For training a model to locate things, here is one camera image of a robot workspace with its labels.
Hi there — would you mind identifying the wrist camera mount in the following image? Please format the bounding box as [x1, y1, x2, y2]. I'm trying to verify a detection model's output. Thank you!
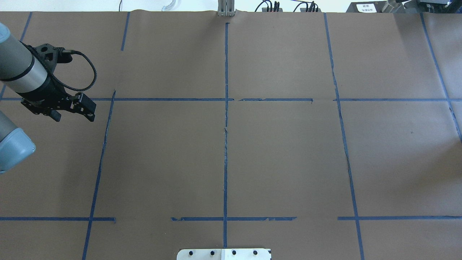
[26, 43, 75, 75]

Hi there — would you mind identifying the aluminium frame post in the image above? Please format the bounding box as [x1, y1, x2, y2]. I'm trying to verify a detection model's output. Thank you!
[217, 0, 236, 17]

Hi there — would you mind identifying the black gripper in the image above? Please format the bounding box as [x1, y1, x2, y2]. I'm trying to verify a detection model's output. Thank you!
[21, 76, 97, 122]

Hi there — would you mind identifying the white pedestal column base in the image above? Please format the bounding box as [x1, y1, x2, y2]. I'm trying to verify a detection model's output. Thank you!
[176, 248, 272, 260]

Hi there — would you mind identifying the white power adapter label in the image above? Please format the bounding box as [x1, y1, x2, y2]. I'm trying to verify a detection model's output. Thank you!
[356, 3, 377, 13]

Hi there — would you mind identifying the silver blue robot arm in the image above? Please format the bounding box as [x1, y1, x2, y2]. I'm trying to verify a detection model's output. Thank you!
[0, 24, 97, 173]

